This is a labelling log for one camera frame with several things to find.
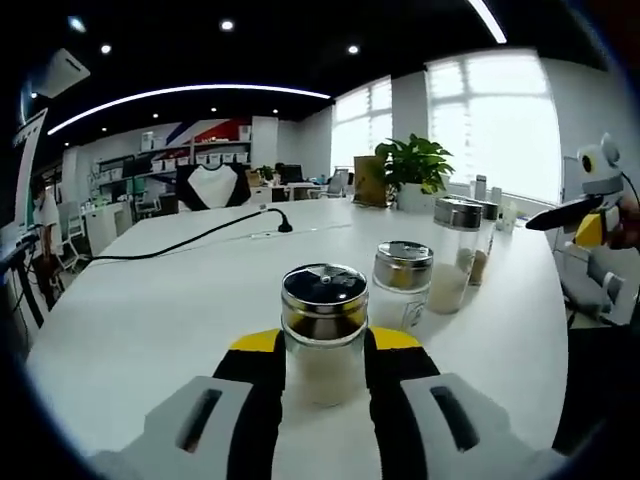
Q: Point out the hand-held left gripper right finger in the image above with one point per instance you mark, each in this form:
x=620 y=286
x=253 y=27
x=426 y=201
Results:
x=395 y=425

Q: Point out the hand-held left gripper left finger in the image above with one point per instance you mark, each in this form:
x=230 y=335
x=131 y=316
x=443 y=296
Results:
x=255 y=425

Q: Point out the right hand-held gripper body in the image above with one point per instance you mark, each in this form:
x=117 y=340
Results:
x=600 y=182

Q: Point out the tall seasoning bottle brown powder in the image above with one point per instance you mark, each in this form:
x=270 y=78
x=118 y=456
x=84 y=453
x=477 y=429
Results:
x=480 y=267

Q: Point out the tall seasoning bottle white grains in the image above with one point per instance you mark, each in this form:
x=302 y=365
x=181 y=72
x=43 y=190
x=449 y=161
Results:
x=450 y=290

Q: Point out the small seasoning bottle beige powder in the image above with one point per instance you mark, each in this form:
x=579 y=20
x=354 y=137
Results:
x=325 y=300

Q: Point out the small seasoning bottle white powder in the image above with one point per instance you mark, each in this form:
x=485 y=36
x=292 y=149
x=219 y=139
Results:
x=402 y=270

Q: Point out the slim white bottle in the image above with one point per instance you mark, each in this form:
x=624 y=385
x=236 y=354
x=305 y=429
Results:
x=496 y=194

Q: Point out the person's right hand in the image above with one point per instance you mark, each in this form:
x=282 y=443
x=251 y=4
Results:
x=630 y=225

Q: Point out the white board panel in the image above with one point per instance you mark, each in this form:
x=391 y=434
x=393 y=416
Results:
x=572 y=185

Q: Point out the wide window with blinds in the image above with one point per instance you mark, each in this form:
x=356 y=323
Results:
x=495 y=130

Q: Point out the green potted plant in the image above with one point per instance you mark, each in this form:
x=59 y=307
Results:
x=415 y=160

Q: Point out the person's dark green shirt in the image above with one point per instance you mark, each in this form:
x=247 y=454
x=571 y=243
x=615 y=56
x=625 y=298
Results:
x=595 y=390

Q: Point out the brown cardboard box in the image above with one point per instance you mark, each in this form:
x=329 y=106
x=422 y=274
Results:
x=367 y=180

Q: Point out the long ceiling light strip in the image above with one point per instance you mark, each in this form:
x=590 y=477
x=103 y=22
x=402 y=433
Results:
x=487 y=20

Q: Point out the narrow window with blinds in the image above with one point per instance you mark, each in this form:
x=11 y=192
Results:
x=360 y=130

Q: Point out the white office desk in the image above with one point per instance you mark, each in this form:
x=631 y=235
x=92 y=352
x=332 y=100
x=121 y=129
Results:
x=300 y=192

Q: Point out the small cardboard box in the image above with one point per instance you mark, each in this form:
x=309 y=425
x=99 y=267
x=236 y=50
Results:
x=253 y=178

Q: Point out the white desk cabinet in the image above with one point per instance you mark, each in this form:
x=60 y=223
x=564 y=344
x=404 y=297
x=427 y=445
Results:
x=105 y=225

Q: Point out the dark computer monitor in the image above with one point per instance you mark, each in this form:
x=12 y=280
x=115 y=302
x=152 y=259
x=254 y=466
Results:
x=291 y=173

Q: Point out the shelf with white bins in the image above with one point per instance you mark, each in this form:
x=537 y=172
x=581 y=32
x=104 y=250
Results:
x=220 y=159

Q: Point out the black monitor on stand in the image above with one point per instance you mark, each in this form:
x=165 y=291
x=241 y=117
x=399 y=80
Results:
x=136 y=166

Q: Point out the curved ceiling light strip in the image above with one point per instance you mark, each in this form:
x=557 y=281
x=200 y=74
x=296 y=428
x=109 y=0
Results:
x=200 y=89

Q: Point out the white laptop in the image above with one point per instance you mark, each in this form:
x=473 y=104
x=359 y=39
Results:
x=31 y=150

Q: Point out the ceiling air conditioner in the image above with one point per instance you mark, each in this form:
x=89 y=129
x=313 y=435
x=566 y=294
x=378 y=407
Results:
x=62 y=72

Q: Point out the white frame with holes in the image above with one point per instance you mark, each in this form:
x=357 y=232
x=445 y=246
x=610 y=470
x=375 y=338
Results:
x=610 y=285

